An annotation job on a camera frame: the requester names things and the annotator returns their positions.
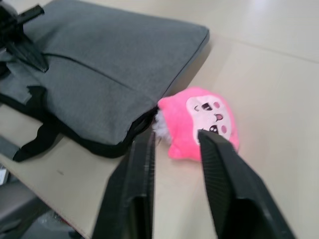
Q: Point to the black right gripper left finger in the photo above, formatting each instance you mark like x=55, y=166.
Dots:
x=129, y=194

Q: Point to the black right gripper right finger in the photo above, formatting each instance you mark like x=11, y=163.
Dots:
x=236, y=189

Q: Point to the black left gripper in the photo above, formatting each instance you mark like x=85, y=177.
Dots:
x=8, y=20

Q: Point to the grey laptop bag black trim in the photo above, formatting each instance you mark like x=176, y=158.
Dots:
x=107, y=64

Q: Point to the pink plush mouse toy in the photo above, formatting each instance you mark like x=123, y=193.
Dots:
x=179, y=119

